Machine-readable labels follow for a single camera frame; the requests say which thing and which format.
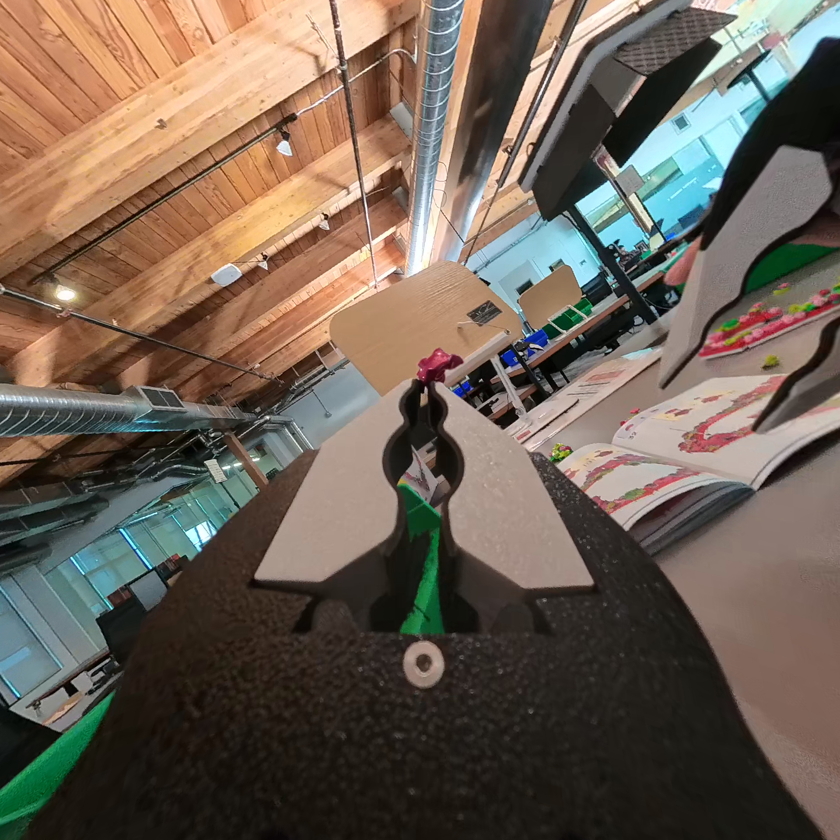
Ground thin metal conduit pipe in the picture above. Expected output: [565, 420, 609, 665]
[328, 0, 383, 290]

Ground black office chair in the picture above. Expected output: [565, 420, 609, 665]
[96, 591, 148, 665]

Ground horizontal silver air duct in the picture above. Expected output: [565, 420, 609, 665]
[0, 382, 309, 439]

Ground open lego instruction booklet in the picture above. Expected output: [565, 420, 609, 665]
[558, 374, 840, 552]

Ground heart-shaped lego flower frame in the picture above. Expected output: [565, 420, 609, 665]
[699, 283, 840, 358]

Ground green storage bins on table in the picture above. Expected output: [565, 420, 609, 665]
[548, 303, 592, 336]

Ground printed cardboard sheet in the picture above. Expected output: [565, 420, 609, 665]
[518, 348, 664, 442]

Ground person's right hand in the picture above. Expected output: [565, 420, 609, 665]
[663, 238, 702, 287]

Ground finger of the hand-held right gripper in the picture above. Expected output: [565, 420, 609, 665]
[751, 315, 840, 434]
[658, 146, 834, 389]

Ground grey sprinkler pipe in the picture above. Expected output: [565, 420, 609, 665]
[0, 283, 280, 383]

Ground dark red lego flower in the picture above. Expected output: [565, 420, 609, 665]
[416, 349, 463, 385]

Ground dark flat ceiling duct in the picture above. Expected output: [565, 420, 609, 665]
[446, 0, 559, 263]

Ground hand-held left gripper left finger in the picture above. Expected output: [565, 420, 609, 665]
[252, 379, 427, 596]

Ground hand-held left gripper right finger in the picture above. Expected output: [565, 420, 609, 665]
[428, 382, 596, 599]

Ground silver spiral air duct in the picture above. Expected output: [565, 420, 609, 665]
[403, 0, 467, 277]

